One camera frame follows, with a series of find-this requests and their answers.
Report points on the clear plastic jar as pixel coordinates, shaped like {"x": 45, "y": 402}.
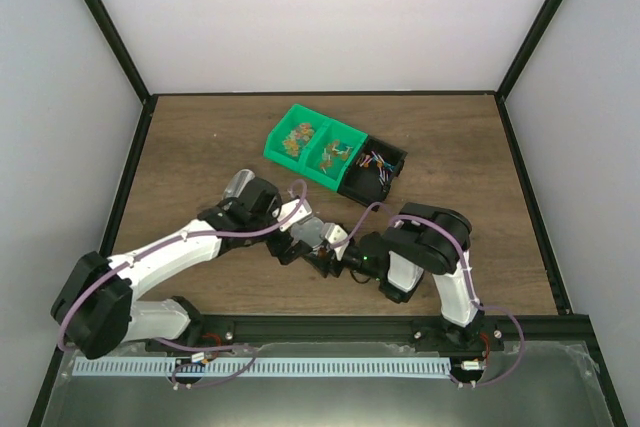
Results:
{"x": 321, "y": 251}

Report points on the green bin with star candies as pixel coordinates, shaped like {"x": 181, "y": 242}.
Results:
{"x": 290, "y": 140}

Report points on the black bin with lollipops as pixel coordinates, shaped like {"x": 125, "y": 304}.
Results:
{"x": 369, "y": 176}

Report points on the silver metal scoop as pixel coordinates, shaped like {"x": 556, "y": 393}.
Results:
{"x": 237, "y": 184}

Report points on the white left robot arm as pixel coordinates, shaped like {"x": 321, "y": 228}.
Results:
{"x": 101, "y": 305}

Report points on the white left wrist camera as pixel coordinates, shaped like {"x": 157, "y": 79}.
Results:
{"x": 293, "y": 212}

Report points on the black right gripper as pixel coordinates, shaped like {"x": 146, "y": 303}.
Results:
{"x": 324, "y": 266}

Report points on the silver metal jar lid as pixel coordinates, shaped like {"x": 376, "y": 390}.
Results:
{"x": 310, "y": 231}

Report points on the green bin with lollipops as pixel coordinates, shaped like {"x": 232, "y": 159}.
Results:
{"x": 330, "y": 152}

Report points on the light blue slotted strip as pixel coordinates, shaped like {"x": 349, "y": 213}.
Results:
{"x": 405, "y": 367}

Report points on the black front mounting rail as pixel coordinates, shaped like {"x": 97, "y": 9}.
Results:
{"x": 424, "y": 333}

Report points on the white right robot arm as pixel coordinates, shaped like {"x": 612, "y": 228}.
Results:
{"x": 425, "y": 239}

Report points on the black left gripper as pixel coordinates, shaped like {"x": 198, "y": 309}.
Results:
{"x": 277, "y": 249}

